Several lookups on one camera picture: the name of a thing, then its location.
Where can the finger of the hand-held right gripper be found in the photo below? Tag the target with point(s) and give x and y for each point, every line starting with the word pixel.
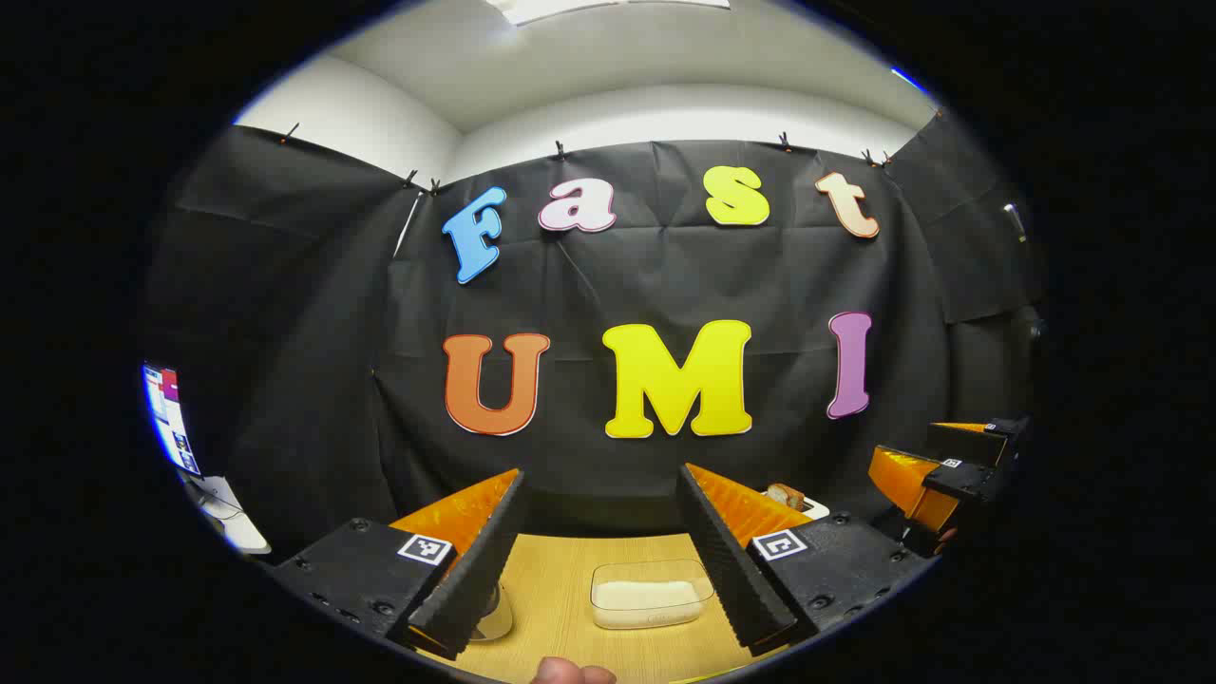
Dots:
pixel 902 480
pixel 988 439

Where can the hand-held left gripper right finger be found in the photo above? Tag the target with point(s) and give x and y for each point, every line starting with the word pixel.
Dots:
pixel 727 560

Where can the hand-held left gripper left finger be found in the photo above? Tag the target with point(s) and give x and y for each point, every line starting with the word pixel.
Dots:
pixel 480 570

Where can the grey rice cooker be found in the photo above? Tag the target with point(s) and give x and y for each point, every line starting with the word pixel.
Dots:
pixel 496 617

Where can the clear plastic rice box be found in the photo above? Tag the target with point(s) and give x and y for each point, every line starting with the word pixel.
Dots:
pixel 608 573

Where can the brown bread slice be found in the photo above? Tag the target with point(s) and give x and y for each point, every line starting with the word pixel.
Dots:
pixel 785 495

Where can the white toaster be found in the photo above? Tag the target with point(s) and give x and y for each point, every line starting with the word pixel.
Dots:
pixel 812 508

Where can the white side table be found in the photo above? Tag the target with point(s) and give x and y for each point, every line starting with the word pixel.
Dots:
pixel 242 532

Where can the black backdrop cloth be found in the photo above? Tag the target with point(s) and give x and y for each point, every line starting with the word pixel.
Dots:
pixel 313 332

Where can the computer monitor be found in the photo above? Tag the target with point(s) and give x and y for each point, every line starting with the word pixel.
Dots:
pixel 169 418

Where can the ceiling light panel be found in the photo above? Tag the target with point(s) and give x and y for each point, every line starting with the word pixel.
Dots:
pixel 570 9

